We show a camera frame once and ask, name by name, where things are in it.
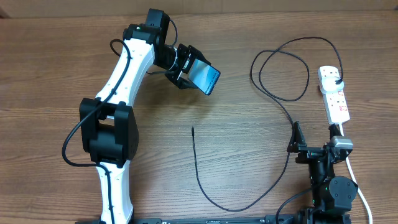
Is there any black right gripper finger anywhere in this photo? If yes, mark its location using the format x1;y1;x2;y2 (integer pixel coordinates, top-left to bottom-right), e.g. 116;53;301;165
328;124;341;137
287;121;307;152

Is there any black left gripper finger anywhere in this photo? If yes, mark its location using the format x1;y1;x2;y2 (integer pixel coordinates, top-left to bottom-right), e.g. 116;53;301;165
174;77;198;90
188;45;211;64

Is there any Galaxy smartphone blue screen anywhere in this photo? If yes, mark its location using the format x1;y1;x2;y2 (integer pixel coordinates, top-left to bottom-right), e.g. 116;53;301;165
188;59;221;95

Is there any black charger cable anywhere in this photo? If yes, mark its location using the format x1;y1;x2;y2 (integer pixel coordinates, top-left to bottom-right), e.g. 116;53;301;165
191;36;345;213

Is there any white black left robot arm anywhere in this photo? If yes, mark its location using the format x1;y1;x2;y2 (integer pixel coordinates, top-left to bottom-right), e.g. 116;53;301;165
79;9;221;223

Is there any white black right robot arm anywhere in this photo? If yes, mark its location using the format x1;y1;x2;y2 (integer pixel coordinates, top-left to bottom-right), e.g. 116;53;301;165
287;121;358;224

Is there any white charger plug adapter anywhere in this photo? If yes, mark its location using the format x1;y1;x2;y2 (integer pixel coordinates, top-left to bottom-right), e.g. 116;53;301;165
320;77;345;94

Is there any white power strip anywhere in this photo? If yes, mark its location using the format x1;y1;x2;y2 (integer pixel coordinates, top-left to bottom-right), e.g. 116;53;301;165
318;65;350;124

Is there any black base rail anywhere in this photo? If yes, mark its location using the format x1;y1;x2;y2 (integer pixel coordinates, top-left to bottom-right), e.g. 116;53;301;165
74;213;301;224

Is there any white power strip cord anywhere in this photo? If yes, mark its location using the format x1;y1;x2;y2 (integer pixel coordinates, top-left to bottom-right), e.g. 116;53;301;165
338;123;373;224

